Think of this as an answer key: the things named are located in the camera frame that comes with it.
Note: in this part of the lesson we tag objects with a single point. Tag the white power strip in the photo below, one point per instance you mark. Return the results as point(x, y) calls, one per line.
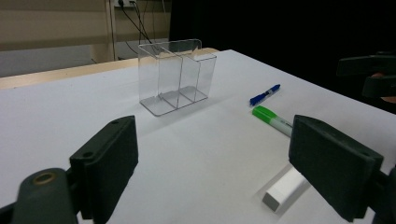
point(124, 3)

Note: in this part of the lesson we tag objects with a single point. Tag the green marker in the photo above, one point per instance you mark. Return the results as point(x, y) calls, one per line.
point(264, 114)

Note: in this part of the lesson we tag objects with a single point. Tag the wooden table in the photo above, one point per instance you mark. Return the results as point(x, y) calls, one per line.
point(62, 73)

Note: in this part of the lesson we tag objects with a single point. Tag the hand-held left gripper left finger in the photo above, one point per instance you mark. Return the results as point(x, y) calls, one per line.
point(106, 165)

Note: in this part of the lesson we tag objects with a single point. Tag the wooden shelf frame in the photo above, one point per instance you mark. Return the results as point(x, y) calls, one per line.
point(46, 28)

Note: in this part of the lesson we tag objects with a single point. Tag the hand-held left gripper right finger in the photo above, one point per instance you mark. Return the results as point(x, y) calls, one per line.
point(333, 168)

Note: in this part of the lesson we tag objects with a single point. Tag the clear acrylic organizer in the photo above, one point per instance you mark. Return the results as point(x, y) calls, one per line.
point(168, 77)

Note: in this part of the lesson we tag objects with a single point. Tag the white eraser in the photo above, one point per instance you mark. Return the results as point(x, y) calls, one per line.
point(283, 191)

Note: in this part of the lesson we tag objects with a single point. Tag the blue pen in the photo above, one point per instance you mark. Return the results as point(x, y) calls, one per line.
point(260, 99)

